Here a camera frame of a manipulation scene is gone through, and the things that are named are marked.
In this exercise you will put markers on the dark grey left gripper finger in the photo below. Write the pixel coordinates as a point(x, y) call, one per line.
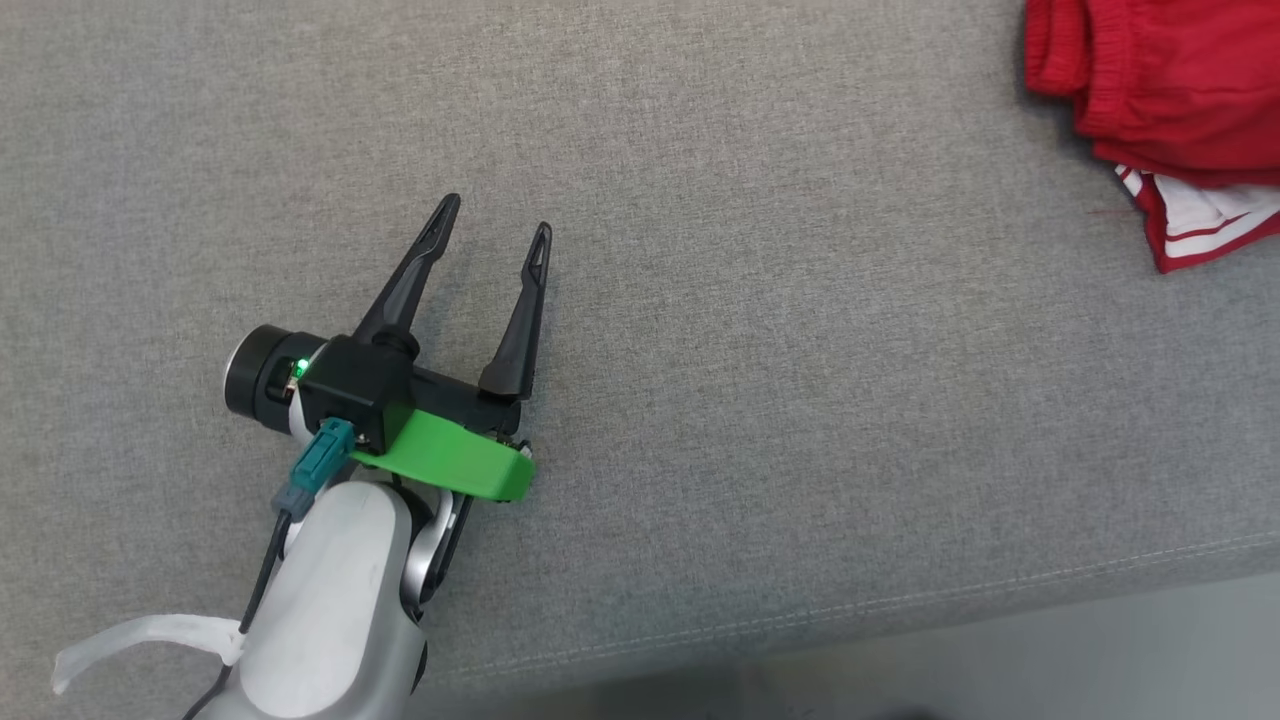
point(410, 280)
point(520, 330)

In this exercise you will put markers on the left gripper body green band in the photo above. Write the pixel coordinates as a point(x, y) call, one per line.
point(450, 455)

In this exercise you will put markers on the red white jersey shirt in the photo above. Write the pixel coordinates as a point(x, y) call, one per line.
point(1200, 220)

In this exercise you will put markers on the red white shorts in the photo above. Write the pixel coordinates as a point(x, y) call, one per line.
point(1180, 80)

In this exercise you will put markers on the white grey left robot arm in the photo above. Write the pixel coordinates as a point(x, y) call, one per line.
point(330, 600)

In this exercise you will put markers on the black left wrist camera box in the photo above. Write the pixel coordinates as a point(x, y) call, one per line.
point(355, 390)

